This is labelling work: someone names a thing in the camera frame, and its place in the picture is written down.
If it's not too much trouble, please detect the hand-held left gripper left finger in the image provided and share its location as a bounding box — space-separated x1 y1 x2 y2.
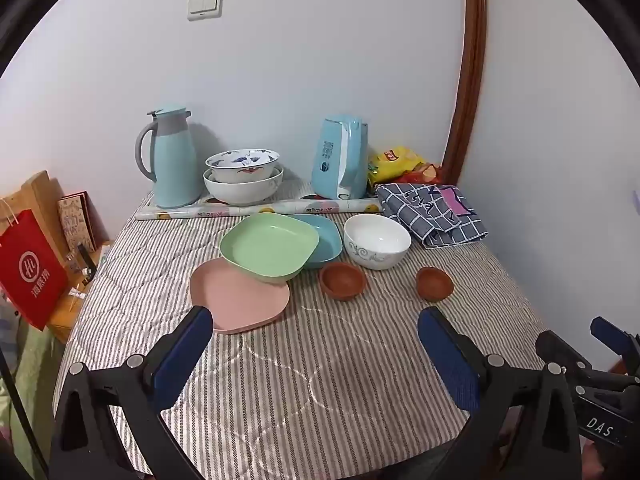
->
48 305 216 480

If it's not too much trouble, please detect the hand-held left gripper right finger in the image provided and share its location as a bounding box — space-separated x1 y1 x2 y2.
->
417 306 583 480

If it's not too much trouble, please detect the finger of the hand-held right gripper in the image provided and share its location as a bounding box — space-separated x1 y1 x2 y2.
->
590 316 640 375
535 330 640 392

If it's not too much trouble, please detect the small brown wooden bowl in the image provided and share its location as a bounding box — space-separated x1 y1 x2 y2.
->
319 262 366 302
416 266 454 302

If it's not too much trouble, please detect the light green square plate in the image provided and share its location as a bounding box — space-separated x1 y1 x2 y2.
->
219 212 321 283

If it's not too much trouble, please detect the light blue square plate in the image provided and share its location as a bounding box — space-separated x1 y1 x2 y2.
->
285 214 344 269

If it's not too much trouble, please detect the pink square plate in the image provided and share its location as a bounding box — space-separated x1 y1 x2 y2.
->
189 257 291 335

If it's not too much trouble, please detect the wooden side table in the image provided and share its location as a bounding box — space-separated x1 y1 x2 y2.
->
47 240 117 344

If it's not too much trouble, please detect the striped quilted tablecloth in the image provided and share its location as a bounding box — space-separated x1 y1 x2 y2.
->
52 175 551 480

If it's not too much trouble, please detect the small dark bottle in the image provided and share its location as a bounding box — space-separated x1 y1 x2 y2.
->
75 243 99 282

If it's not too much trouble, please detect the white bowl with grey swirls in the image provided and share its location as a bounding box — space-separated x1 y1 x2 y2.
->
343 213 412 271

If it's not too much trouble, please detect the blue checked cloth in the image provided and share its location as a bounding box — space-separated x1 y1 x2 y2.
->
375 182 489 250

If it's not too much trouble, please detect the light green cloth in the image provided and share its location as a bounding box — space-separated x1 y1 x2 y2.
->
0 317 67 466

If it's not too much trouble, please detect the rolled fruit print mat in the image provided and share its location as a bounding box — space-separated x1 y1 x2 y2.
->
135 194 384 221

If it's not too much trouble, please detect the patterned brown box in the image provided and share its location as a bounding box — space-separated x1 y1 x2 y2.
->
56 191 98 257

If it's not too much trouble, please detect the large white bowl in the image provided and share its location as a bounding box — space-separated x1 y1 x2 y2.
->
202 165 284 206

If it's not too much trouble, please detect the red paper bag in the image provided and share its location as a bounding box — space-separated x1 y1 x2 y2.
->
0 208 69 332

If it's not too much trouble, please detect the red snack bag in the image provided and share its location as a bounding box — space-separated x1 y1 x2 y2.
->
395 161 444 186

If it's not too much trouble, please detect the light blue thermos jug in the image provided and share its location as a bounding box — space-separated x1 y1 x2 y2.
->
136 105 205 209

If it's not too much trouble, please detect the yellow chips bag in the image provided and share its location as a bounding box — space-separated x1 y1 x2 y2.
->
368 146 427 186

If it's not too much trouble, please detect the white bowl with fish print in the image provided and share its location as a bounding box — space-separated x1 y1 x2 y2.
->
205 148 281 183

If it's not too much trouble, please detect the brown paper bag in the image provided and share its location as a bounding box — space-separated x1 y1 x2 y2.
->
20 170 72 263

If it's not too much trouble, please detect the light blue electric kettle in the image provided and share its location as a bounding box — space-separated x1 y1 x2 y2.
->
311 115 371 201

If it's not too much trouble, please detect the brown wooden door frame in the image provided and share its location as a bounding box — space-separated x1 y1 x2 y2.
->
442 0 489 186

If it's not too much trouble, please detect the white wall light switch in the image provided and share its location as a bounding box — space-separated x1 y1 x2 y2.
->
187 0 224 22

